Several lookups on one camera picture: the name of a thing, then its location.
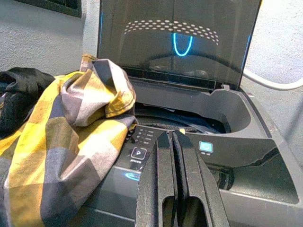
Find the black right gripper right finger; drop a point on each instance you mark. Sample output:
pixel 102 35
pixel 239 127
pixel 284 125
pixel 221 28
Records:
pixel 196 184

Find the yellow tape strip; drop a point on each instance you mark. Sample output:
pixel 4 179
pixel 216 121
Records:
pixel 182 131

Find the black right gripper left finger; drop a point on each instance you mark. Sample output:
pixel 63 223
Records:
pixel 156 179

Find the black framed window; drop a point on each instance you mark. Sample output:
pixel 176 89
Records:
pixel 52 6

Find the grey top-load washing machine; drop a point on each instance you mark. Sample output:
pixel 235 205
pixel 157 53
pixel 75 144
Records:
pixel 248 146

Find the yellow blue plaid shirt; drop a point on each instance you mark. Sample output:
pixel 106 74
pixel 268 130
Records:
pixel 71 142

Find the black garment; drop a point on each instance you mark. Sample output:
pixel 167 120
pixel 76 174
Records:
pixel 21 94

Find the dark glass washer lid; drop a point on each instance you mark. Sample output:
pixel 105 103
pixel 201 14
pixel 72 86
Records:
pixel 142 59

